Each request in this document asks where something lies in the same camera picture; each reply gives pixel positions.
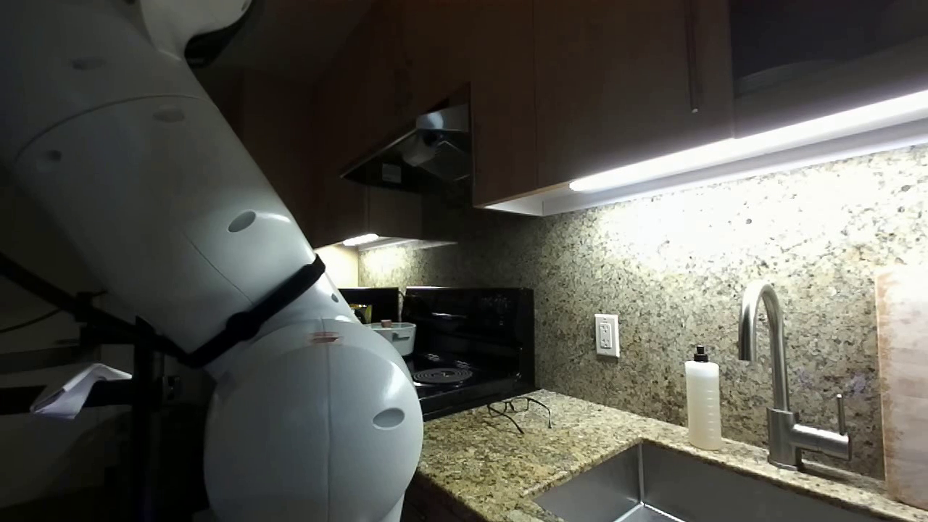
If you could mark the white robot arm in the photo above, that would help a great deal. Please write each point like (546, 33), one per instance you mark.
(314, 416)

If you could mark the brown left cabinet door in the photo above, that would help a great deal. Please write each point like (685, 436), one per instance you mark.
(591, 85)

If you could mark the under-cabinet light strip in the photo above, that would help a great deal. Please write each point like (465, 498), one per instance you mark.
(836, 127)

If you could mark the black microwave oven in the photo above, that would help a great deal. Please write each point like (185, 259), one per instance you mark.
(469, 343)

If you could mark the range hood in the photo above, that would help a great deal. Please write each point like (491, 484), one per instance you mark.
(432, 153)

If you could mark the white soap dispenser bottle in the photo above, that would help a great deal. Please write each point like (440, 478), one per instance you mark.
(701, 401)

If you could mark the stainless steel sink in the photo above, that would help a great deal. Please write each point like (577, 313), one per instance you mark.
(651, 484)

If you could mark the steel kitchen faucet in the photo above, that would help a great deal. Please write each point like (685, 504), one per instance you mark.
(786, 436)

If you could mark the wooden cutting board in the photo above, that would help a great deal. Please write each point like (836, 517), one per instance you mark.
(902, 381)

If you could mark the white light switch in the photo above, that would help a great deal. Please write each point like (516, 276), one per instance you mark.
(606, 334)

